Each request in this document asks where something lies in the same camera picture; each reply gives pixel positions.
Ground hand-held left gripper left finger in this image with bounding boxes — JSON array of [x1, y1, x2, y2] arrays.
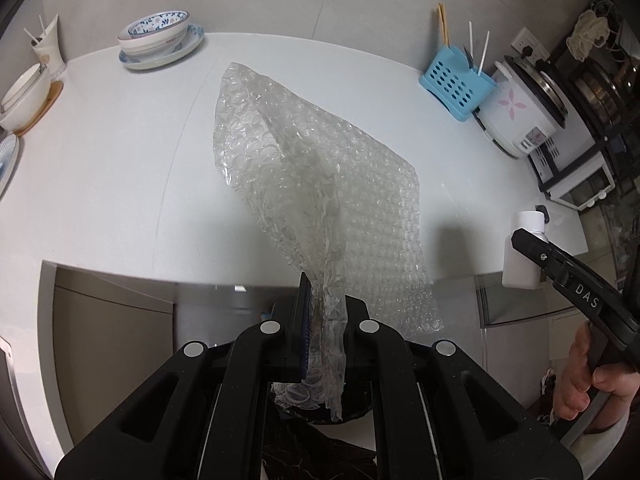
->
[[54, 272, 314, 480]]

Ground white bottle with green label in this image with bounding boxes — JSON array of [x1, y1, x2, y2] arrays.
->
[[501, 210, 547, 290]]

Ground person's right hand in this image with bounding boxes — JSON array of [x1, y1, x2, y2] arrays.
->
[[552, 323, 640, 423]]

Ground wall socket with black plug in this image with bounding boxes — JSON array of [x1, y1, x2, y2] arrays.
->
[[507, 27, 551, 63]]

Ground clear bubble wrap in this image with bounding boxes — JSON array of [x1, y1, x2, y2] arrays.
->
[[212, 61, 444, 423]]

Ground stacked floral bowls on plate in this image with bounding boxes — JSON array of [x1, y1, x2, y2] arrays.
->
[[119, 24, 206, 71]]

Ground blue floral bowl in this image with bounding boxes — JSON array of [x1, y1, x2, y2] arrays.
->
[[127, 9, 191, 41]]

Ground person's shoe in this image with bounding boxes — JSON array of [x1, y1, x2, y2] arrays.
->
[[539, 367, 559, 423]]

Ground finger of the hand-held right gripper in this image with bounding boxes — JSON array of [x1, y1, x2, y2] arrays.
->
[[510, 228, 577, 281]]

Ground white ceramic cup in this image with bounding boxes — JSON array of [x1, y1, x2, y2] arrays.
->
[[32, 14, 67, 75]]

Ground white toaster oven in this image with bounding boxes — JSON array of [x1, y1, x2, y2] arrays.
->
[[527, 120, 617, 211]]

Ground person's right forearm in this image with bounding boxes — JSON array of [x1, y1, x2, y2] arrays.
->
[[575, 400, 640, 480]]

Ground white bowl with blue rim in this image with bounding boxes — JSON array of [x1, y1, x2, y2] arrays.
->
[[117, 24, 190, 55]]

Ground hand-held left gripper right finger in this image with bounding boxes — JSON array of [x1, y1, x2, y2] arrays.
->
[[344, 295, 584, 480]]

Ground wooden coaster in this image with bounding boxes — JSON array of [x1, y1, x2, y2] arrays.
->
[[12, 80, 64, 136]]

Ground cream string ornament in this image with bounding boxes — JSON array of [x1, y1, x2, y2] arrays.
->
[[567, 10, 613, 66]]

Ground black trash bin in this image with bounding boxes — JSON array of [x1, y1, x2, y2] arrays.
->
[[260, 385, 378, 480]]

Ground blue striped plate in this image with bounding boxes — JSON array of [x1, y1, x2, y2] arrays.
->
[[0, 132, 21, 198]]

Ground white rice cooker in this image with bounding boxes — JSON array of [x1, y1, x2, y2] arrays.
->
[[472, 55, 571, 159]]

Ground blue utensil holder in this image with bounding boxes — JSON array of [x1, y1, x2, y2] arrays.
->
[[419, 45, 498, 122]]

